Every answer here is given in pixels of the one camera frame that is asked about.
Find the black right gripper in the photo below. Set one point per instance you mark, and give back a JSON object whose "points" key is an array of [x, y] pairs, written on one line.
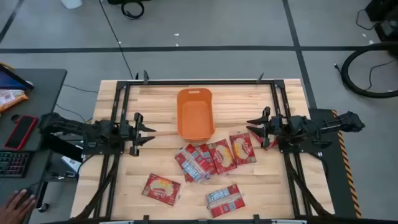
{"points": [[276, 126]]}

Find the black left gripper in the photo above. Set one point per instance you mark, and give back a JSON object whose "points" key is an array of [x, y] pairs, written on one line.
{"points": [[127, 133]]}

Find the clear plastic snack bag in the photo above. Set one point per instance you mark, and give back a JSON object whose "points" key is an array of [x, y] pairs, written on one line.
{"points": [[224, 200]]}

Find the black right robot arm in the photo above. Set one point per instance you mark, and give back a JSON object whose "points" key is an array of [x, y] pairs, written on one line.
{"points": [[342, 122]]}

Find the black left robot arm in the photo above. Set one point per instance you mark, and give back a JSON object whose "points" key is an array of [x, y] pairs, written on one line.
{"points": [[62, 127]]}

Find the orange plastic basket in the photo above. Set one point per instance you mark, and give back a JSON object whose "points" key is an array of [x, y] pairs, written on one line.
{"points": [[195, 118]]}

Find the white box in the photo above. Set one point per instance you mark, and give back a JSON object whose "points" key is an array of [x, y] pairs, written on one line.
{"points": [[70, 163]]}

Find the black mat with hazard stripe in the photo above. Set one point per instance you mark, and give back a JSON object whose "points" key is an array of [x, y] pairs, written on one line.
{"points": [[334, 174]]}

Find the dark grey desk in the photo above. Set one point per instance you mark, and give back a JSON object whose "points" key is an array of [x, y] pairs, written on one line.
{"points": [[46, 90]]}

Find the phone in red case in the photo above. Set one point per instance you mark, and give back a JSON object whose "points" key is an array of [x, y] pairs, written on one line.
{"points": [[20, 132]]}

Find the black keyboard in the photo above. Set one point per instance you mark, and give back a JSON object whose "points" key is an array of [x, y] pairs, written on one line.
{"points": [[14, 164]]}

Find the orange snack bag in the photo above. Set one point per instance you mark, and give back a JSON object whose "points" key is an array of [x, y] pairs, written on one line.
{"points": [[11, 98]]}

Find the blue screen tablet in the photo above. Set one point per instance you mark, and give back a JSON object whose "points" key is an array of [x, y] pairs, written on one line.
{"points": [[9, 81]]}

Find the white bucket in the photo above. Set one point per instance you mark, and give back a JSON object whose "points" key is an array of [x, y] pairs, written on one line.
{"points": [[71, 3]]}

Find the person's hand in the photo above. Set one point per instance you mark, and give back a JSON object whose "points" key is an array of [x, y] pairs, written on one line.
{"points": [[14, 208]]}

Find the black equipment pile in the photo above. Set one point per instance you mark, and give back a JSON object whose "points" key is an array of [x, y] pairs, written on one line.
{"points": [[387, 28]]}

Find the black frame clamp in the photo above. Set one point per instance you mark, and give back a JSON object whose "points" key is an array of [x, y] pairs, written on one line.
{"points": [[145, 219], [256, 219], [145, 77], [260, 79]]}

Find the black metal table frame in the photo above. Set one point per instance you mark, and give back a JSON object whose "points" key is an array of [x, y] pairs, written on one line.
{"points": [[199, 82]]}

